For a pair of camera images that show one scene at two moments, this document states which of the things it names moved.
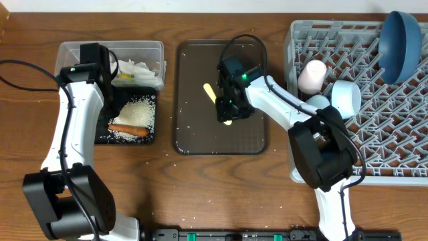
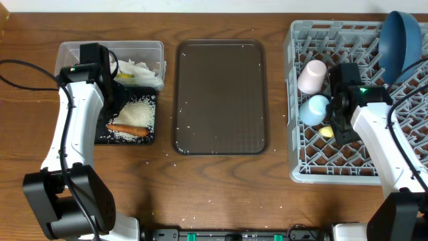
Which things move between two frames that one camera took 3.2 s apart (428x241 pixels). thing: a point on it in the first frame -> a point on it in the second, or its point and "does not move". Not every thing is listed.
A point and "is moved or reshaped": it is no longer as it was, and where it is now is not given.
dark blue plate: [399, 47] does not move
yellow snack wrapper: [125, 75] does not move
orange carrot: [130, 130] does not move
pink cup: [311, 77] does not move
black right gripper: [223, 113] -> [342, 136]
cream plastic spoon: [212, 94] is moved or reshaped
